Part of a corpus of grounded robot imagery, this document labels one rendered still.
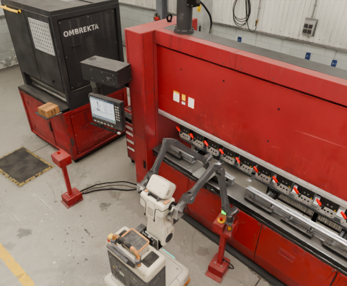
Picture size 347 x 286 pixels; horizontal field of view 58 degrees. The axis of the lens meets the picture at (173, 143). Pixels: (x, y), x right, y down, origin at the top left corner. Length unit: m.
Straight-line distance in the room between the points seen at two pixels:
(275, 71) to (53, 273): 3.09
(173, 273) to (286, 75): 2.17
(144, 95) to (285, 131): 1.55
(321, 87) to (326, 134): 0.37
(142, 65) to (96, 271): 2.30
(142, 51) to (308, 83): 1.62
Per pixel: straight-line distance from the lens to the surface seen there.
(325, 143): 2.63
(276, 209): 3.23
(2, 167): 5.60
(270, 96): 2.67
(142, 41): 3.24
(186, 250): 3.92
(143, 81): 3.37
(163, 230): 2.95
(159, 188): 2.66
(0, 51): 9.43
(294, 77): 2.51
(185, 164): 3.65
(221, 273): 3.66
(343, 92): 2.42
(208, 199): 3.58
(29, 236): 4.39
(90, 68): 3.52
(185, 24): 3.16
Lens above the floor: 3.17
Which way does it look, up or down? 35 degrees down
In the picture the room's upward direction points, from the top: 1 degrees clockwise
